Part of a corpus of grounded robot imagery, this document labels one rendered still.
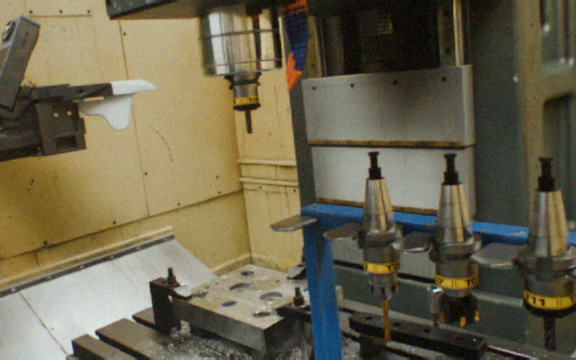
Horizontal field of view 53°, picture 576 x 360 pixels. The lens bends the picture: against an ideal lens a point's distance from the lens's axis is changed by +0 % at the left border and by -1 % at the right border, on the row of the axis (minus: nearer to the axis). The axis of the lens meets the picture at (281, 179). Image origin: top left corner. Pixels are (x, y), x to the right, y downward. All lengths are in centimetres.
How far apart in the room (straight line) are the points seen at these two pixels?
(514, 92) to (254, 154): 131
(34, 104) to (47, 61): 130
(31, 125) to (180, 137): 156
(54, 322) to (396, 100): 120
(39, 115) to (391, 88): 92
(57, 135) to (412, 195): 94
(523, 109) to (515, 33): 16
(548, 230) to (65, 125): 56
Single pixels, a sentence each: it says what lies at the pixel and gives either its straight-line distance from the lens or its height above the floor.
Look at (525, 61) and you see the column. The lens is 134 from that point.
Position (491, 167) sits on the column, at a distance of 138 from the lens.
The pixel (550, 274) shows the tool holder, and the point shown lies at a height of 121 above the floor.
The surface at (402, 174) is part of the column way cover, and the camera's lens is 145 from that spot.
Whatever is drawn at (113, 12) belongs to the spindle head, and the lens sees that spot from 109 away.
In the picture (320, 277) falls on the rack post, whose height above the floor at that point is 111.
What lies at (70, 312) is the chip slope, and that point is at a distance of 194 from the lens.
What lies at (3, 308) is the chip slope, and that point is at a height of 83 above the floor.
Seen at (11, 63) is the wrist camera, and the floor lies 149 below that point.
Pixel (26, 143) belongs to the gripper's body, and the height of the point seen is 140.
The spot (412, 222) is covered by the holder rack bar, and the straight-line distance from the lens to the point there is 80.
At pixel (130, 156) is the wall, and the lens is 215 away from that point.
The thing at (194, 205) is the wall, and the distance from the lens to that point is 232.
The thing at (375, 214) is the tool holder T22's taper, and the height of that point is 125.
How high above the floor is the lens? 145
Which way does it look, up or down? 11 degrees down
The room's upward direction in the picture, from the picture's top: 6 degrees counter-clockwise
